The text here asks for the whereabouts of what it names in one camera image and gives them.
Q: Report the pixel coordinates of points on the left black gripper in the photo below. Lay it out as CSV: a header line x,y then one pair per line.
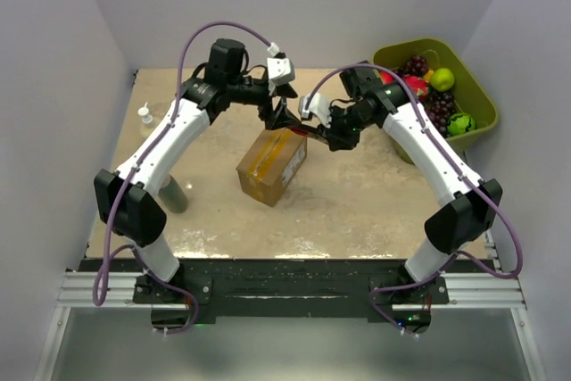
x,y
281,116

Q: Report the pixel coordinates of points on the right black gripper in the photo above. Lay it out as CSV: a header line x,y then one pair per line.
x,y
336,139

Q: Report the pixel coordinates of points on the red black utility knife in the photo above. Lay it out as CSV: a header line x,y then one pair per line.
x,y
304,131

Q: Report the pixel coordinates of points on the brown cardboard express box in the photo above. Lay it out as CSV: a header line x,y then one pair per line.
x,y
270,164

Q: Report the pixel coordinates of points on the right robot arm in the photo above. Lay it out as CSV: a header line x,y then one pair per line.
x,y
468,204

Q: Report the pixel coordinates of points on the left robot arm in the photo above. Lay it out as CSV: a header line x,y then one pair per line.
x,y
126,197

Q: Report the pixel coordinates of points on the red apple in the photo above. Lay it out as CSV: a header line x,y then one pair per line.
x,y
386,77

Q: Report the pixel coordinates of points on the pink dragon fruit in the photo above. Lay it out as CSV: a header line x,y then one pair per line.
x,y
417,86

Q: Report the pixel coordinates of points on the purple grape bunch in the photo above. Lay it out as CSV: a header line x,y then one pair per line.
x,y
439,106

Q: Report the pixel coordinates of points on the dark grape bunch top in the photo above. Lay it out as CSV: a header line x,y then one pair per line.
x,y
416,66

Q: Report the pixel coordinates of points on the yellow fruit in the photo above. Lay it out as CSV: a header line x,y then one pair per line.
x,y
427,77

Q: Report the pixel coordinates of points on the green apple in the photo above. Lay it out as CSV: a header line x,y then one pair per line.
x,y
442,80

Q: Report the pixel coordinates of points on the green striped melon ball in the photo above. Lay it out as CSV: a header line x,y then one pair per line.
x,y
460,123

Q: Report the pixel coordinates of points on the grey cylindrical bottle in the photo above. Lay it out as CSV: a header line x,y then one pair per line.
x,y
172,195

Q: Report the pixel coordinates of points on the cream pump soap bottle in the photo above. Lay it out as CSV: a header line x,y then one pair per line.
x,y
147,121

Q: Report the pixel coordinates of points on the green plastic basket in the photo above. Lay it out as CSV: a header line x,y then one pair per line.
x,y
469,96

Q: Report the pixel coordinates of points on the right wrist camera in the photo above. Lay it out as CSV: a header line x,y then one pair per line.
x,y
317,106

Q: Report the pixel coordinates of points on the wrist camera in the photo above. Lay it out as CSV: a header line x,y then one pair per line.
x,y
280,71
317,106

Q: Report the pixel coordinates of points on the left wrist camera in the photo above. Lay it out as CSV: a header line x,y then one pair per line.
x,y
280,71

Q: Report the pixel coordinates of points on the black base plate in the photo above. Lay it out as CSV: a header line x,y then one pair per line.
x,y
284,289

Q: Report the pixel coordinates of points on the aluminium rail frame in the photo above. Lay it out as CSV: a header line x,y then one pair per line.
x,y
472,291

